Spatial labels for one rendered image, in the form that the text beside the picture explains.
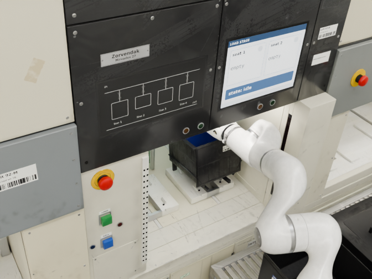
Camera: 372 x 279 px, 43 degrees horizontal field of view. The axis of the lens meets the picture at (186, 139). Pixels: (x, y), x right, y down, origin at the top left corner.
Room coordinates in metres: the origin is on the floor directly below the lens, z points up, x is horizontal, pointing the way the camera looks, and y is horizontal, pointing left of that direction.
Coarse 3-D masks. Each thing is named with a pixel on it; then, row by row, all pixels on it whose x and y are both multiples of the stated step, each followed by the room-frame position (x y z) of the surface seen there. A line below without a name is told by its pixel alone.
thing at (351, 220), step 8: (368, 200) 1.47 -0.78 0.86; (352, 208) 1.42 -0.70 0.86; (360, 208) 1.42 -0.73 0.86; (368, 208) 1.43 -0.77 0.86; (336, 216) 1.36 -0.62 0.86; (344, 216) 1.37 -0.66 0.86; (352, 216) 1.37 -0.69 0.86; (360, 216) 1.37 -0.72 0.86; (368, 216) 1.38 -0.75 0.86; (344, 224) 1.33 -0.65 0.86; (352, 224) 1.33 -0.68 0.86; (360, 224) 1.33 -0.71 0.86; (368, 224) 1.33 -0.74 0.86; (344, 232) 1.28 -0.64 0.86; (352, 232) 1.28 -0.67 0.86; (360, 232) 1.29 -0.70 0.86; (368, 232) 1.29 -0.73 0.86; (344, 240) 1.26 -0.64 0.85; (352, 240) 1.24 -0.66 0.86; (360, 240) 1.25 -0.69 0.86; (368, 240) 1.25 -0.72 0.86; (352, 248) 1.22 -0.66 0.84; (360, 248) 1.21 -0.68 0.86; (368, 248) 1.21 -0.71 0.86; (360, 256) 1.19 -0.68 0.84; (368, 256) 1.17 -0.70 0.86; (368, 264) 1.15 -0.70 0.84
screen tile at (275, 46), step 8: (280, 40) 1.26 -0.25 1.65; (288, 40) 1.28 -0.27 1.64; (272, 48) 1.25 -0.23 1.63; (280, 48) 1.26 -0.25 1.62; (288, 48) 1.28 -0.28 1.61; (296, 48) 1.30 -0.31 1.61; (288, 56) 1.29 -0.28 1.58; (296, 56) 1.31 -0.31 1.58; (272, 64) 1.25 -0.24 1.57; (280, 64) 1.27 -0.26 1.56; (288, 64) 1.29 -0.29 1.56; (264, 72) 1.24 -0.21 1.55; (272, 72) 1.26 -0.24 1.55
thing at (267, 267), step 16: (272, 256) 1.12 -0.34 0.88; (288, 256) 1.17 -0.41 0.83; (304, 256) 1.22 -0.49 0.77; (336, 256) 1.16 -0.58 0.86; (352, 256) 1.11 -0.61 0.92; (272, 272) 1.05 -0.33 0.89; (288, 272) 1.14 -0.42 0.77; (336, 272) 1.14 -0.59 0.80; (352, 272) 1.09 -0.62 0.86; (368, 272) 1.05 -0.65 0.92
